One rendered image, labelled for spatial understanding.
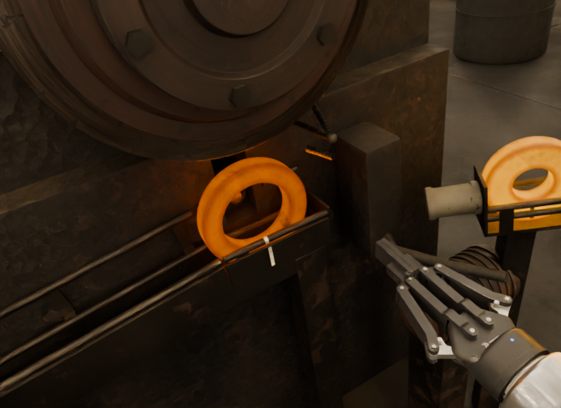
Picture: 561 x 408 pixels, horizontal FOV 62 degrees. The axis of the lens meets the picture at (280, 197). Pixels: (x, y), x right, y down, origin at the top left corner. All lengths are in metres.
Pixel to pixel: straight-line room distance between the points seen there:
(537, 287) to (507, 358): 1.18
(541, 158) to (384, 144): 0.25
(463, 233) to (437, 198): 1.02
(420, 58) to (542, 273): 1.03
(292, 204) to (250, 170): 0.11
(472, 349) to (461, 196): 0.36
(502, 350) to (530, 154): 0.39
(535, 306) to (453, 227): 0.43
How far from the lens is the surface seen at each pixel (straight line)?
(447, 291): 0.62
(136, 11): 0.48
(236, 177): 0.69
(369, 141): 0.81
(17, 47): 0.56
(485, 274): 0.91
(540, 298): 1.69
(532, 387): 0.54
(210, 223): 0.71
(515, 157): 0.85
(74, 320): 0.81
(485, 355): 0.56
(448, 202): 0.86
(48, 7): 0.54
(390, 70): 0.90
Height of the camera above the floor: 1.19
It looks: 34 degrees down
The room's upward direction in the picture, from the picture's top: 10 degrees counter-clockwise
